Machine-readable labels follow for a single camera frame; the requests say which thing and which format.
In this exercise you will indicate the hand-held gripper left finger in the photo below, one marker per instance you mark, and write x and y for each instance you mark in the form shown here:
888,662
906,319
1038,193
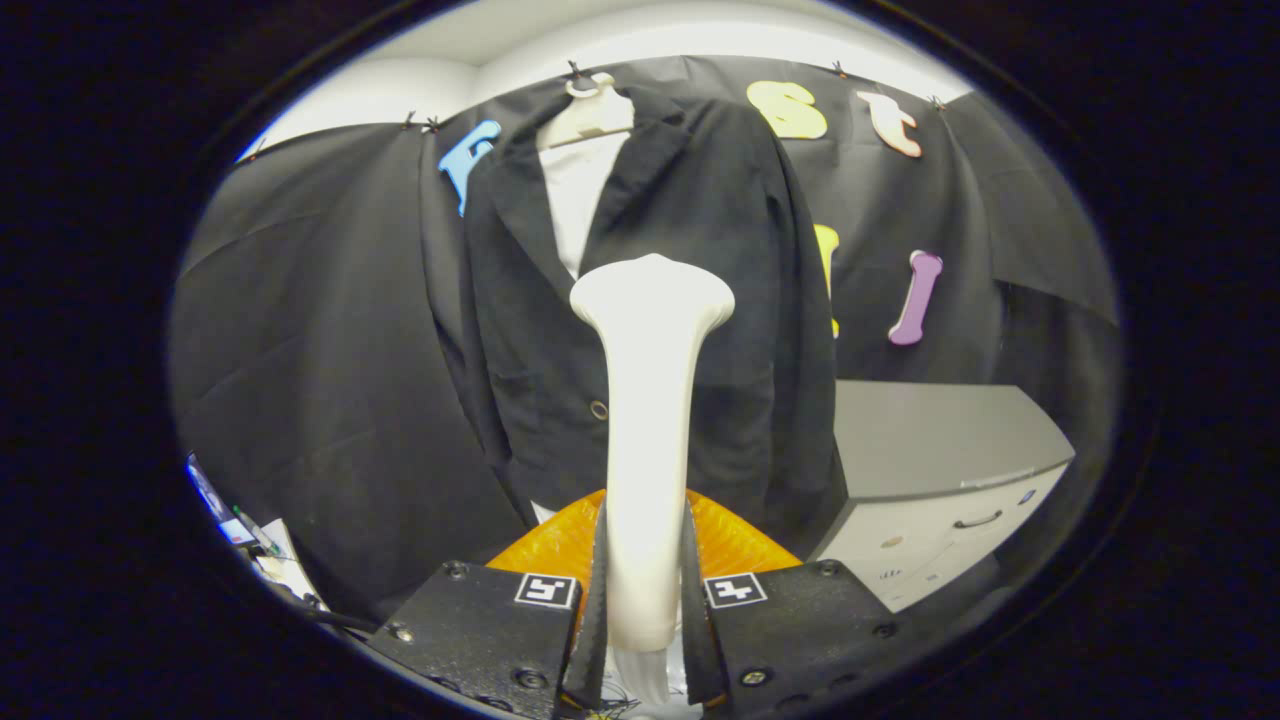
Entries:
480,635

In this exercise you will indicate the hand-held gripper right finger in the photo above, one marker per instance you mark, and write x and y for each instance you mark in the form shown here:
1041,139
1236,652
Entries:
800,625

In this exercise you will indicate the black suit jacket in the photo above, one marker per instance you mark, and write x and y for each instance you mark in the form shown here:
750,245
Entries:
740,250

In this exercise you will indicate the white shirt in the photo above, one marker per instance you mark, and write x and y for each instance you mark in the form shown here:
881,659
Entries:
578,200

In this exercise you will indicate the white paper sheet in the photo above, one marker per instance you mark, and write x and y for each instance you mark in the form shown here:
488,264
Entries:
285,570

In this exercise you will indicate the grey cabinet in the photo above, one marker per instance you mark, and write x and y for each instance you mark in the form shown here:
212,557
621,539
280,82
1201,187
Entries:
930,440

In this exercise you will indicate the computer monitor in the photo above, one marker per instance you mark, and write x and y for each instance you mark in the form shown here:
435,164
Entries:
212,500

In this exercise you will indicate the black backdrop cloth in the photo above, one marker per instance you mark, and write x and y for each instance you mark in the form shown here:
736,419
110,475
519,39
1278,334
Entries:
320,350
1040,220

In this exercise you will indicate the cream plastic hanger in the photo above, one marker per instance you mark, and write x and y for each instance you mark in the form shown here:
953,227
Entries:
590,115

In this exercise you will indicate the row of black cloth clips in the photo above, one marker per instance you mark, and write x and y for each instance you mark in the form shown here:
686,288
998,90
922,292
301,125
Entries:
575,70

